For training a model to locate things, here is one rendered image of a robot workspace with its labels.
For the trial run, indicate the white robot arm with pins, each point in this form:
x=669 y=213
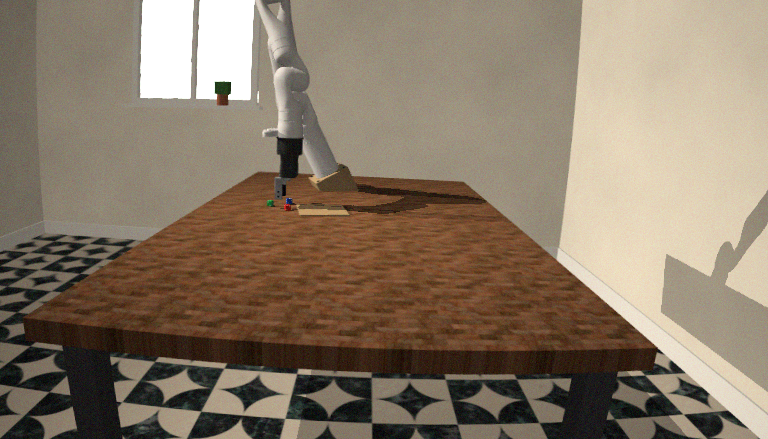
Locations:
x=292 y=75

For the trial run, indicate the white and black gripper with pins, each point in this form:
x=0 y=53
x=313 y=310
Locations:
x=289 y=147

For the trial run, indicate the tan square mat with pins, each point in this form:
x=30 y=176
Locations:
x=321 y=210

